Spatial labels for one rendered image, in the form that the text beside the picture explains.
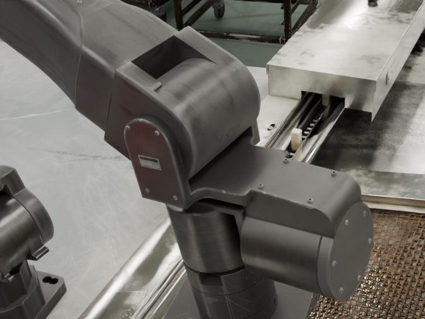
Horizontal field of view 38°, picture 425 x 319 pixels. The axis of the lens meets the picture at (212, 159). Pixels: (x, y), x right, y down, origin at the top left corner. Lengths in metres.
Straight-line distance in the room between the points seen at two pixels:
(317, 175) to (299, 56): 0.70
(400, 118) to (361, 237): 0.71
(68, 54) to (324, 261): 0.19
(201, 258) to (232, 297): 0.04
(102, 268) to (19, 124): 0.43
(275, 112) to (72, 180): 0.33
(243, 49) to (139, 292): 2.61
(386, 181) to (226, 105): 0.47
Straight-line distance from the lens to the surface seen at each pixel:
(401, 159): 0.97
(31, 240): 0.68
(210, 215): 0.37
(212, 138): 0.34
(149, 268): 0.74
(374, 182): 0.80
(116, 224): 0.88
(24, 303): 0.74
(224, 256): 0.39
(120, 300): 0.71
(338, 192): 0.34
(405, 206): 0.74
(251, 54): 3.20
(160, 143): 0.34
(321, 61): 1.02
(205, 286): 0.41
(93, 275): 0.81
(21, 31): 0.41
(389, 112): 1.09
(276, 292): 0.45
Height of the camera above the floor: 1.37
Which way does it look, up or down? 35 degrees down
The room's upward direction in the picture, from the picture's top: 6 degrees counter-clockwise
